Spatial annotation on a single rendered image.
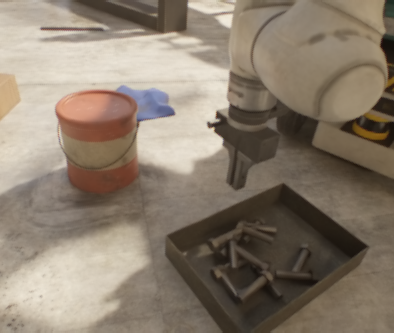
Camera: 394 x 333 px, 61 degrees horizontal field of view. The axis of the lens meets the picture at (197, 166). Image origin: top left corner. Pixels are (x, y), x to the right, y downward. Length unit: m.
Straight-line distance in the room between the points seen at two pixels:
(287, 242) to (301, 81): 0.48
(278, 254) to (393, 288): 0.23
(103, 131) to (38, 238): 0.26
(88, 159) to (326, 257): 0.57
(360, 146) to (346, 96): 0.64
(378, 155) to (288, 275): 0.46
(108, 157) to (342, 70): 0.58
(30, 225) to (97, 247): 0.17
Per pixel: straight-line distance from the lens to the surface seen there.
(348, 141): 1.02
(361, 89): 0.39
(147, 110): 1.21
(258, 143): 0.59
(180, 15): 2.29
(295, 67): 0.39
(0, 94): 1.26
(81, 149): 0.81
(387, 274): 0.84
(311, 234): 0.84
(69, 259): 0.74
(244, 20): 0.53
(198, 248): 0.74
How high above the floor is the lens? 0.56
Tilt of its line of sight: 36 degrees down
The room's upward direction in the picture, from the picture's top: 5 degrees clockwise
